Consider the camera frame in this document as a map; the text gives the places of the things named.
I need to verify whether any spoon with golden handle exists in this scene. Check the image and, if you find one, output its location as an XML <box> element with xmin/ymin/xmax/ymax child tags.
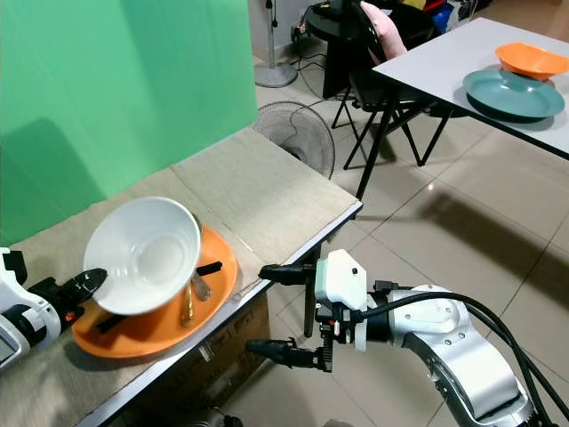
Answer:
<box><xmin>180</xmin><ymin>272</ymin><xmax>214</xmax><ymax>328</ymax></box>

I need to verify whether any brown cardboard box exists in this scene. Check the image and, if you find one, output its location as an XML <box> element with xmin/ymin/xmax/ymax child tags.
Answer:
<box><xmin>129</xmin><ymin>292</ymin><xmax>273</xmax><ymax>421</ymax></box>

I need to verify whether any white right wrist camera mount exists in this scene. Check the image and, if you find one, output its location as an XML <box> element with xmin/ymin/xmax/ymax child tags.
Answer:
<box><xmin>313</xmin><ymin>248</ymin><xmax>372</xmax><ymax>315</ymax></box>

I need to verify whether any blue plastic container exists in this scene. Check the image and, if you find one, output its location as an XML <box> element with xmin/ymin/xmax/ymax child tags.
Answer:
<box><xmin>426</xmin><ymin>3</ymin><xmax>452</xmax><ymax>37</ymax></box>

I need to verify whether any white folding table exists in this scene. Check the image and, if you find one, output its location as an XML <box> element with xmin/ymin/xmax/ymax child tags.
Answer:
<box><xmin>354</xmin><ymin>17</ymin><xmax>569</xmax><ymax>202</ymax></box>

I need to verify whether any pink cloth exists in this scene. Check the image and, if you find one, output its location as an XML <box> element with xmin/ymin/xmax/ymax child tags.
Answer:
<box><xmin>357</xmin><ymin>1</ymin><xmax>411</xmax><ymax>56</ymax></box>

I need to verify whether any orange plastic plate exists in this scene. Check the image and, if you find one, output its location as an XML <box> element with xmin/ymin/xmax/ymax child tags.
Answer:
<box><xmin>71</xmin><ymin>224</ymin><xmax>239</xmax><ymax>360</ymax></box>

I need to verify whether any green backdrop screen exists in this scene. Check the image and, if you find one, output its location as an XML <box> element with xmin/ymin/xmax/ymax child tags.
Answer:
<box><xmin>0</xmin><ymin>0</ymin><xmax>260</xmax><ymax>249</ymax></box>

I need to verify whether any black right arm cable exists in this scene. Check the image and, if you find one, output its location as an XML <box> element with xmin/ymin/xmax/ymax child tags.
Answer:
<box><xmin>350</xmin><ymin>291</ymin><xmax>554</xmax><ymax>421</ymax></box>

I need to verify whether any white ceramic bowl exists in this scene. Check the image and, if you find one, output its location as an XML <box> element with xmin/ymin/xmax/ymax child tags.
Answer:
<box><xmin>83</xmin><ymin>197</ymin><xmax>202</xmax><ymax>317</ymax></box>

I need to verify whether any orange plastic bowl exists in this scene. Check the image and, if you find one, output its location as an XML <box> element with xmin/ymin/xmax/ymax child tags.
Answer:
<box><xmin>494</xmin><ymin>41</ymin><xmax>569</xmax><ymax>83</ymax></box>

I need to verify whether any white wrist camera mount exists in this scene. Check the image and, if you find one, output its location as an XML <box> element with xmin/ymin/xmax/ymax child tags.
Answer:
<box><xmin>313</xmin><ymin>248</ymin><xmax>372</xmax><ymax>315</ymax></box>
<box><xmin>0</xmin><ymin>249</ymin><xmax>30</xmax><ymax>309</ymax></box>

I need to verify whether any black folding chair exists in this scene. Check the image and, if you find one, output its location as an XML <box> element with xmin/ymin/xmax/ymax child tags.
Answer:
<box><xmin>323</xmin><ymin>0</ymin><xmax>456</xmax><ymax>168</ymax></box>

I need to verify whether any white pole stand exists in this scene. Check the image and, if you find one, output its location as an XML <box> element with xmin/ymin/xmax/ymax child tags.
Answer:
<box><xmin>254</xmin><ymin>0</ymin><xmax>300</xmax><ymax>89</ymax></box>

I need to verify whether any beige woven placemat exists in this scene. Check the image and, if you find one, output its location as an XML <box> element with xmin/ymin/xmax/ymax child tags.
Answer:
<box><xmin>0</xmin><ymin>167</ymin><xmax>259</xmax><ymax>427</ymax></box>
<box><xmin>171</xmin><ymin>125</ymin><xmax>363</xmax><ymax>294</ymax></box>

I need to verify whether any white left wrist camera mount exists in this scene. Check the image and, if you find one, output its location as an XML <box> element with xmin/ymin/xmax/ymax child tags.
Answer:
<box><xmin>0</xmin><ymin>249</ymin><xmax>30</xmax><ymax>309</ymax></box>

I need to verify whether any black long utensil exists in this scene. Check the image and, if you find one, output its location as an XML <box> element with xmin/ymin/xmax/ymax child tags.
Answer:
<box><xmin>97</xmin><ymin>261</ymin><xmax>224</xmax><ymax>333</ymax></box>

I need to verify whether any black table leg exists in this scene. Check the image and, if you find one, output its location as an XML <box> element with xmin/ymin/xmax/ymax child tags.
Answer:
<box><xmin>302</xmin><ymin>285</ymin><xmax>318</xmax><ymax>340</ymax></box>

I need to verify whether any round floor fan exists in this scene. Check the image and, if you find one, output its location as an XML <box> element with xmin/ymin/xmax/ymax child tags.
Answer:
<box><xmin>252</xmin><ymin>100</ymin><xmax>337</xmax><ymax>180</ymax></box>

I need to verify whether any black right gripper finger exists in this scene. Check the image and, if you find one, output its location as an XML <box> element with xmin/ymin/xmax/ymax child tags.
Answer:
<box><xmin>258</xmin><ymin>262</ymin><xmax>318</xmax><ymax>286</ymax></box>
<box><xmin>244</xmin><ymin>338</ymin><xmax>321</xmax><ymax>372</ymax></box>

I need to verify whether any teal round plate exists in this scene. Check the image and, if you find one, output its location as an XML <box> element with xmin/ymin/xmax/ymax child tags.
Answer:
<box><xmin>461</xmin><ymin>68</ymin><xmax>566</xmax><ymax>124</ymax></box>

